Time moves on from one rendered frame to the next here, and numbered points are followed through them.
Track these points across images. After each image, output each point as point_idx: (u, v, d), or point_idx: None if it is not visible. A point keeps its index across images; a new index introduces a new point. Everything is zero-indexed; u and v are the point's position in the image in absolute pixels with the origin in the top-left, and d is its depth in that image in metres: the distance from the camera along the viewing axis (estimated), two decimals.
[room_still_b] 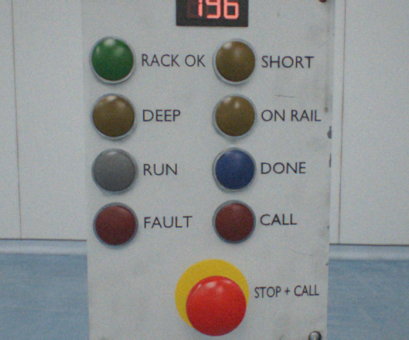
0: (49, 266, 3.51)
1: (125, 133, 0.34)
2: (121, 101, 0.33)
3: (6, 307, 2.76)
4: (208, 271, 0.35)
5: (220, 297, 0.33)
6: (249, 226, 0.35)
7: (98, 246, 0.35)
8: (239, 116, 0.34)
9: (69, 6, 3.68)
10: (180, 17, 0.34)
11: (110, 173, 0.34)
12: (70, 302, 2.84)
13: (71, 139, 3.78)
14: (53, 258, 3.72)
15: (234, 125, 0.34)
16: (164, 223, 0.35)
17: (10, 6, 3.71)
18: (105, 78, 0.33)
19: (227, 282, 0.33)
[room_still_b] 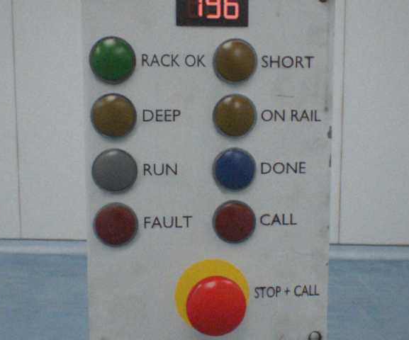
0: (49, 266, 3.51)
1: (125, 133, 0.34)
2: (121, 101, 0.33)
3: (6, 307, 2.76)
4: (208, 271, 0.35)
5: (220, 297, 0.33)
6: (249, 226, 0.35)
7: (98, 246, 0.35)
8: (239, 116, 0.34)
9: (69, 6, 3.68)
10: (180, 17, 0.34)
11: (110, 173, 0.34)
12: (70, 302, 2.84)
13: (71, 139, 3.78)
14: (53, 258, 3.72)
15: (234, 125, 0.34)
16: (164, 223, 0.35)
17: (10, 6, 3.71)
18: (105, 78, 0.33)
19: (227, 282, 0.33)
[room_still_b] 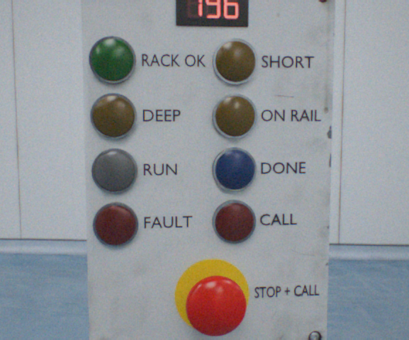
0: (49, 266, 3.51)
1: (125, 133, 0.34)
2: (121, 101, 0.33)
3: (6, 307, 2.76)
4: (208, 271, 0.35)
5: (220, 297, 0.33)
6: (249, 226, 0.35)
7: (98, 246, 0.35)
8: (239, 116, 0.34)
9: (69, 6, 3.68)
10: (180, 17, 0.34)
11: (110, 173, 0.34)
12: (70, 302, 2.84)
13: (71, 139, 3.78)
14: (53, 258, 3.72)
15: (234, 125, 0.34)
16: (164, 223, 0.35)
17: (10, 6, 3.71)
18: (105, 78, 0.33)
19: (227, 282, 0.33)
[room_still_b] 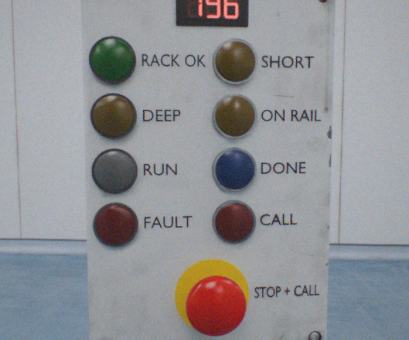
0: (49, 266, 3.51)
1: (125, 133, 0.34)
2: (121, 101, 0.33)
3: (6, 307, 2.76)
4: (208, 271, 0.35)
5: (220, 297, 0.33)
6: (249, 226, 0.35)
7: (98, 246, 0.35)
8: (239, 116, 0.34)
9: (69, 6, 3.68)
10: (180, 17, 0.34)
11: (110, 173, 0.34)
12: (70, 302, 2.84)
13: (71, 139, 3.78)
14: (53, 258, 3.72)
15: (234, 125, 0.34)
16: (164, 223, 0.35)
17: (10, 6, 3.71)
18: (105, 78, 0.33)
19: (227, 282, 0.33)
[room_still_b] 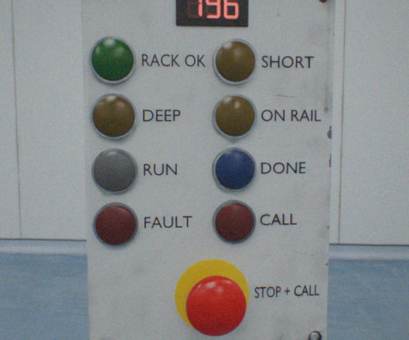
0: (49, 266, 3.51)
1: (125, 133, 0.34)
2: (121, 101, 0.33)
3: (6, 307, 2.76)
4: (208, 271, 0.35)
5: (220, 297, 0.33)
6: (249, 226, 0.35)
7: (98, 246, 0.35)
8: (239, 116, 0.34)
9: (69, 6, 3.68)
10: (180, 17, 0.34)
11: (110, 173, 0.34)
12: (70, 302, 2.84)
13: (71, 139, 3.78)
14: (53, 258, 3.72)
15: (234, 125, 0.34)
16: (164, 223, 0.35)
17: (10, 6, 3.71)
18: (105, 78, 0.33)
19: (227, 282, 0.33)
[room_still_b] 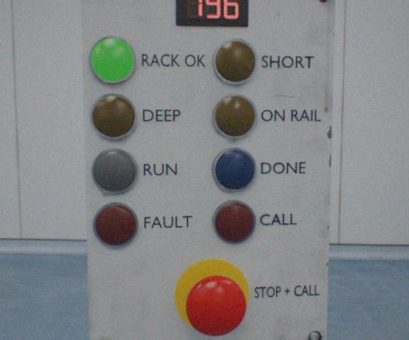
0: (49, 266, 3.51)
1: (125, 133, 0.34)
2: (121, 101, 0.33)
3: (6, 307, 2.76)
4: (208, 271, 0.35)
5: (220, 297, 0.33)
6: (249, 226, 0.35)
7: (98, 246, 0.35)
8: (239, 116, 0.34)
9: (69, 6, 3.68)
10: (180, 17, 0.34)
11: (110, 173, 0.34)
12: (70, 302, 2.84)
13: (71, 139, 3.78)
14: (53, 258, 3.72)
15: (234, 125, 0.34)
16: (164, 223, 0.35)
17: (10, 6, 3.71)
18: (105, 78, 0.33)
19: (227, 282, 0.33)
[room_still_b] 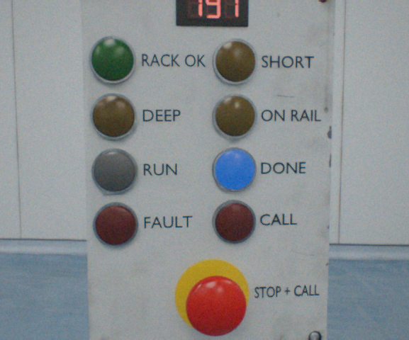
0: (49, 266, 3.51)
1: (125, 133, 0.34)
2: (121, 101, 0.33)
3: (6, 307, 2.76)
4: (208, 271, 0.35)
5: (220, 297, 0.33)
6: (249, 226, 0.35)
7: (98, 246, 0.35)
8: (239, 116, 0.34)
9: (69, 6, 3.68)
10: (180, 17, 0.34)
11: (110, 173, 0.34)
12: (70, 302, 2.84)
13: (71, 139, 3.78)
14: (53, 258, 3.72)
15: (234, 125, 0.34)
16: (164, 223, 0.35)
17: (10, 6, 3.71)
18: (105, 78, 0.33)
19: (227, 282, 0.33)
